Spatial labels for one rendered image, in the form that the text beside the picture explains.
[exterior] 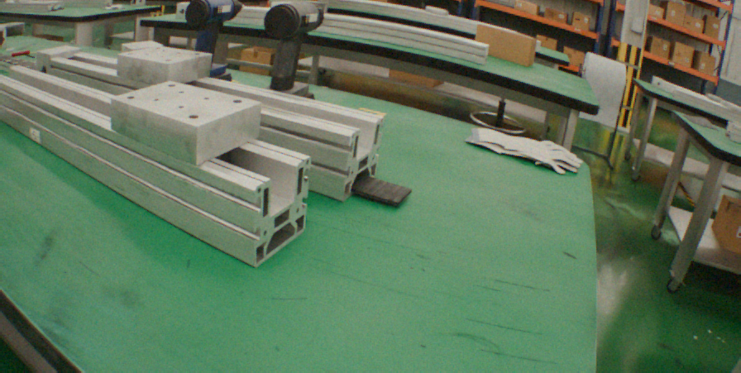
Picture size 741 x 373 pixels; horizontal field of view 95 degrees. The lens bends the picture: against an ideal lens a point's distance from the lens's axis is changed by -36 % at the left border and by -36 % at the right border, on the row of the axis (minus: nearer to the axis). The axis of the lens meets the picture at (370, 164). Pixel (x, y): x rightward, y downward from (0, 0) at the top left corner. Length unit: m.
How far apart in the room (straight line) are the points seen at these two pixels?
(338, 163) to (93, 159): 0.34
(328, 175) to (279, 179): 0.12
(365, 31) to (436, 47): 0.32
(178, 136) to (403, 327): 0.27
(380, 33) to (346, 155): 1.58
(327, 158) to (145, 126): 0.24
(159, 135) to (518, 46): 2.12
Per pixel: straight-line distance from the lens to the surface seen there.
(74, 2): 4.75
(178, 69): 0.77
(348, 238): 0.54
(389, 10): 4.06
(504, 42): 2.47
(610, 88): 4.02
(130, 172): 0.59
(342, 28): 2.21
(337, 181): 0.61
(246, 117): 0.52
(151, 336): 0.39
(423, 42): 2.10
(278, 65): 0.81
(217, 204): 0.47
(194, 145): 0.46
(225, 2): 0.99
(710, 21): 10.69
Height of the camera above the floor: 1.05
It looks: 21 degrees down
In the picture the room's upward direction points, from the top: 9 degrees clockwise
